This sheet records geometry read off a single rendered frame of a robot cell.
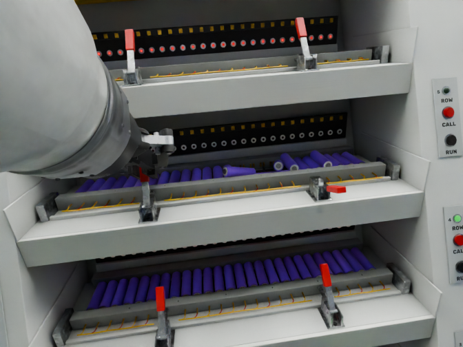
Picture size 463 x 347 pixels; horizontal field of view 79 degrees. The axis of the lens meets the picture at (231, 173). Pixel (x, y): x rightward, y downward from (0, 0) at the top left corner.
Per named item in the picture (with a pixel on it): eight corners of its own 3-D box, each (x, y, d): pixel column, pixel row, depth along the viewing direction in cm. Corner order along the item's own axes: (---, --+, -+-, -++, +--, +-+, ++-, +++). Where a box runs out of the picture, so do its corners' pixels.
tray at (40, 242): (419, 217, 45) (430, 161, 42) (26, 268, 41) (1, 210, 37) (355, 172, 64) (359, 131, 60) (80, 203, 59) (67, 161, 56)
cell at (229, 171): (251, 166, 53) (222, 164, 49) (257, 169, 51) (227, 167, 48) (249, 175, 53) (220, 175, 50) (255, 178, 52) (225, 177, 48)
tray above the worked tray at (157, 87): (408, 93, 45) (424, -8, 40) (8, 130, 40) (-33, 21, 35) (346, 84, 64) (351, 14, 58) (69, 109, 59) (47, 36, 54)
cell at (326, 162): (308, 153, 55) (322, 164, 49) (316, 148, 55) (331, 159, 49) (311, 160, 56) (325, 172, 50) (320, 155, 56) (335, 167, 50)
